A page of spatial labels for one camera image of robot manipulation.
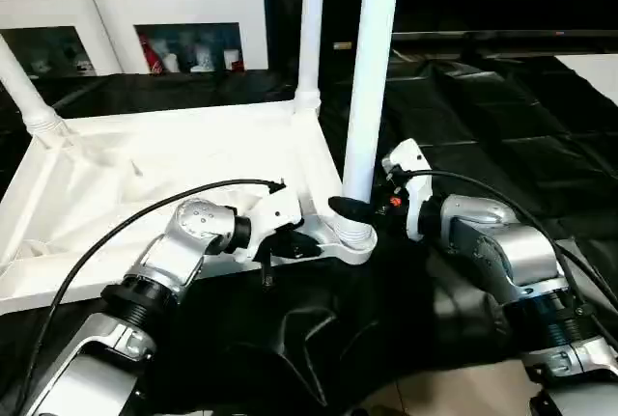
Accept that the white plastic table top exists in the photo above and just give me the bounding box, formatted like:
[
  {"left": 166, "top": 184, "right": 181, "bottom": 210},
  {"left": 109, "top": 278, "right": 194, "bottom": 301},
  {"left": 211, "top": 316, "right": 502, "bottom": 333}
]
[{"left": 0, "top": 96, "right": 379, "bottom": 317}]

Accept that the black table mat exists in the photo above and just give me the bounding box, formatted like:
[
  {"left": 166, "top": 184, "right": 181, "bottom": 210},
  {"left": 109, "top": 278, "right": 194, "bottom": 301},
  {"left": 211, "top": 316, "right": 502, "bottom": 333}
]
[{"left": 0, "top": 54, "right": 618, "bottom": 412}]

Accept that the white flat sheet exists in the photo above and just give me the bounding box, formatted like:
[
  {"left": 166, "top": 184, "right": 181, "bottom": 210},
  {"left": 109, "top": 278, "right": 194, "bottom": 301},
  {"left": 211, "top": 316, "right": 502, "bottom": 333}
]
[{"left": 560, "top": 53, "right": 618, "bottom": 104}]

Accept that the white glass-door cabinet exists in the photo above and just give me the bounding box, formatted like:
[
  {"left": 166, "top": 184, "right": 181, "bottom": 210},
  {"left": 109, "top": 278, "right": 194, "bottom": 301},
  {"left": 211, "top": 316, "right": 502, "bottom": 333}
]
[{"left": 0, "top": 0, "right": 270, "bottom": 75}]

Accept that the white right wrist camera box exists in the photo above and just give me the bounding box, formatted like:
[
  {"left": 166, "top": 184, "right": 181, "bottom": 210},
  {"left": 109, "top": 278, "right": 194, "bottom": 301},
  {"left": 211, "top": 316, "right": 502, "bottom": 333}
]
[{"left": 381, "top": 139, "right": 434, "bottom": 242}]

